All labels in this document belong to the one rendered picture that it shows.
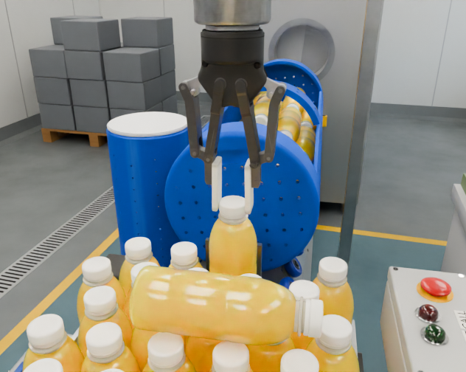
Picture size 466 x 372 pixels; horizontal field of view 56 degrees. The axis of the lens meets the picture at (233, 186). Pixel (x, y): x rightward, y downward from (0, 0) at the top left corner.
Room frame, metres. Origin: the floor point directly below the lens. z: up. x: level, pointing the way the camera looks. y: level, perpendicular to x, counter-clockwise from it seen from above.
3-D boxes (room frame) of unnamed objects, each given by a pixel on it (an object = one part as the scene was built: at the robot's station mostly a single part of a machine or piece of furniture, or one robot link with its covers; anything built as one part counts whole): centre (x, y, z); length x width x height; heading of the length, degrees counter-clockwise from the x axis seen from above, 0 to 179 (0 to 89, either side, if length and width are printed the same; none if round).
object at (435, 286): (0.46, -0.26, 1.11); 0.04 x 0.04 x 0.01
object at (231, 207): (0.55, 0.00, 1.18); 0.04 x 0.04 x 0.02
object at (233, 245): (0.55, 0.00, 1.08); 0.07 x 0.07 x 0.19
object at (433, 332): (0.38, -0.22, 1.11); 0.02 x 0.02 x 0.01
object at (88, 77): (4.62, 1.29, 0.59); 1.20 x 0.80 x 1.19; 75
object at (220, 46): (0.55, 0.00, 1.37); 0.08 x 0.07 x 0.09; 79
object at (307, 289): (0.46, -0.09, 1.09); 0.04 x 0.04 x 0.02
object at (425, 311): (0.41, -0.23, 1.11); 0.02 x 0.02 x 0.01
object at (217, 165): (0.55, 0.02, 1.21); 0.03 x 0.01 x 0.07; 169
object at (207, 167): (0.55, 0.04, 1.24); 0.03 x 0.01 x 0.05; 79
